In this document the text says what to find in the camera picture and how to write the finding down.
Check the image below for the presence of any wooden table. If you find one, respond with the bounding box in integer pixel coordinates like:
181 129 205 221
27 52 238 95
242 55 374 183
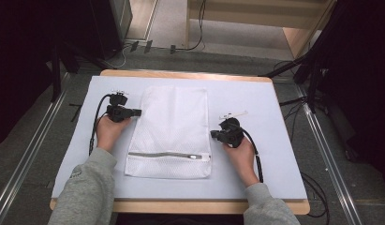
49 68 311 216

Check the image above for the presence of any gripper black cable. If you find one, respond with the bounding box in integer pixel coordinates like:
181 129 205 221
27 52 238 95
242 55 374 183
232 123 265 184
88 93 114 157

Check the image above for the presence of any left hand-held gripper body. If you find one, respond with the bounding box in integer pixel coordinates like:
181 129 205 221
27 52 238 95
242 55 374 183
105 89 136 123

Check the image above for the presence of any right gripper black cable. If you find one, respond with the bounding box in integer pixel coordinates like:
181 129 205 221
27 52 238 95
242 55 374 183
232 123 265 184

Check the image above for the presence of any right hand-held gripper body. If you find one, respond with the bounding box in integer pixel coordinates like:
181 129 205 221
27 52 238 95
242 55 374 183
214 110 249 148

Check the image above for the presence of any black hanging cable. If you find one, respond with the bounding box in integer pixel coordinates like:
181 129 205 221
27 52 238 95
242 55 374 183
170 0 208 54

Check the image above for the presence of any light wooden shelf unit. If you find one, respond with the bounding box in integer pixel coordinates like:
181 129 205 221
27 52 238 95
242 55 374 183
185 0 338 60

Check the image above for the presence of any black cabinet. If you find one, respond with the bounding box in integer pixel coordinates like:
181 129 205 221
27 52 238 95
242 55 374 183
88 0 134 61

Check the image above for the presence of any black floor cable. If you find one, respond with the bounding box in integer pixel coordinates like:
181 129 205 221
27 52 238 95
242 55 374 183
301 172 331 225

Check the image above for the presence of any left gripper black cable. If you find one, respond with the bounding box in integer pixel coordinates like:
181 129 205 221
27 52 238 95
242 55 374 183
88 93 114 157

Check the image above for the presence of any person's left hand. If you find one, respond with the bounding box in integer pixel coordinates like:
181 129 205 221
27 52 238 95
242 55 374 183
96 113 132 154

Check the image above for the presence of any black metal stand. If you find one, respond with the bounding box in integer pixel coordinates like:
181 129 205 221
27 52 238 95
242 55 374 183
49 43 81 103

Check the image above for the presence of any person's right hand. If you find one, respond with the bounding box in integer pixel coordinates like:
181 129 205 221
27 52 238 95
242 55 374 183
223 137 259 188

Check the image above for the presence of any white table mat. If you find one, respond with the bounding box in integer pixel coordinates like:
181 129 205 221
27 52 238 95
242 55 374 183
51 75 308 201

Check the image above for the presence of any metal floor rail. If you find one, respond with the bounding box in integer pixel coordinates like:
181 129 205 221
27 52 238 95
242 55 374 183
294 84 364 225
0 72 71 225

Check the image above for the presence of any black tripod stand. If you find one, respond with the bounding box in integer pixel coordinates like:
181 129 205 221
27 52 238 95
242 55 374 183
259 0 385 114

